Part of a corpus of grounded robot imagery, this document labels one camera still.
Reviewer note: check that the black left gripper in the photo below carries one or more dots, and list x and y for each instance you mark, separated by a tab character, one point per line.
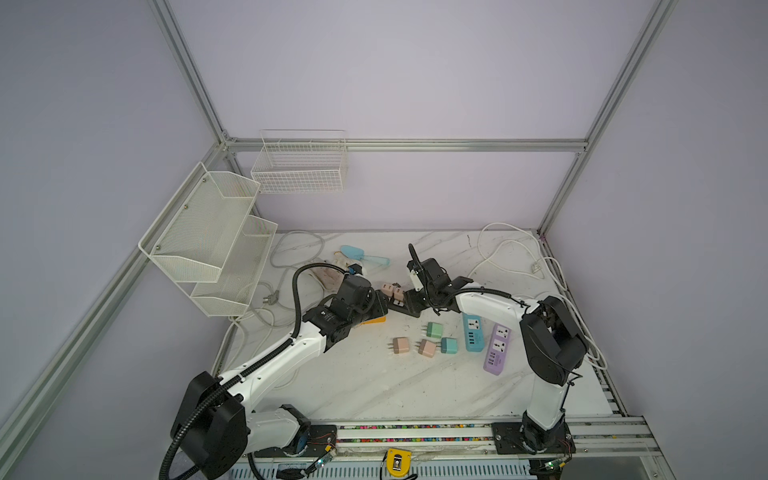
371	297

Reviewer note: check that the black power strip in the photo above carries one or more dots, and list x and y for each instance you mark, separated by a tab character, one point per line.
405	304

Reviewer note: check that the orange power strip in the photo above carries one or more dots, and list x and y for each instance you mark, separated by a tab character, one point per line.
378	320

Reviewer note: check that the green USB charger plug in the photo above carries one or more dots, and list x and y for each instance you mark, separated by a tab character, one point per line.
433	330

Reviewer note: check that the pink USB charger plug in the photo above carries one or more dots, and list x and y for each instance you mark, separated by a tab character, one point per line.
427	348

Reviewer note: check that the teal power strip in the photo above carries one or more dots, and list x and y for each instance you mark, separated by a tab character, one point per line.
473	332

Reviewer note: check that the purple power strip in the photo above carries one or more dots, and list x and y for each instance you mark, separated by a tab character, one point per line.
497	348

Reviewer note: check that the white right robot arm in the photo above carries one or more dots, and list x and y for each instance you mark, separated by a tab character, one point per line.
555	345

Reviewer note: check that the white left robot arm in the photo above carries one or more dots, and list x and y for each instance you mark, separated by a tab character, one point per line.
217	422

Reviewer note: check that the beige power strip bundle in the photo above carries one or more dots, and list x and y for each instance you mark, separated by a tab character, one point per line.
330	279

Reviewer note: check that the white mesh two-tier shelf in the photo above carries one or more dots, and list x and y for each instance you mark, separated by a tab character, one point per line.
210	243

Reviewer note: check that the yellow tape measure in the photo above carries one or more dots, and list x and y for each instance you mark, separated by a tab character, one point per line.
398	463

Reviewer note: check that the white wire basket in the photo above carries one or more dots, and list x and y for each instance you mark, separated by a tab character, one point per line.
301	161

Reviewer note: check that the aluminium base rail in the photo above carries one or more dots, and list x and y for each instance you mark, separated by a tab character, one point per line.
604	448

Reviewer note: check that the aluminium frame corner post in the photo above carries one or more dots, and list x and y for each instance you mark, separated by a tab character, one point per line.
638	53

